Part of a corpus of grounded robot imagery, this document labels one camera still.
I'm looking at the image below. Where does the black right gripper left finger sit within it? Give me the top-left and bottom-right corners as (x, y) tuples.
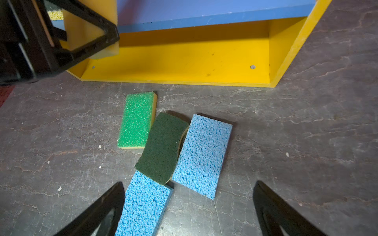
(56, 182), (125, 236)

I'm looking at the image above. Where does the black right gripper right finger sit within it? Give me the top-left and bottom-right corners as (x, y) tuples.
(253, 181), (325, 236)

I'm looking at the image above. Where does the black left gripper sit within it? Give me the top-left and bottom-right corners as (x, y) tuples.
(1, 1), (120, 86)

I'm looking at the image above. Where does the yellow sponge front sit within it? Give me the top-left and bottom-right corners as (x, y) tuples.
(63, 0), (119, 60)

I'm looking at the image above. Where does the blue sponge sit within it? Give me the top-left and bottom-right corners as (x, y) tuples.
(115, 171), (173, 236)
(172, 114), (232, 200)

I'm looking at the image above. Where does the bright green yellow sponge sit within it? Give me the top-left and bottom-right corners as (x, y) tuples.
(117, 91), (157, 149)

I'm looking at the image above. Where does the yellow wooden two-tier shelf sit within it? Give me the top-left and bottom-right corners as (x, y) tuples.
(68, 1), (330, 88)

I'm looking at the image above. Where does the dark green wavy sponge right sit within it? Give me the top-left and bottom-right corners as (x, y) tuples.
(135, 113), (189, 185)

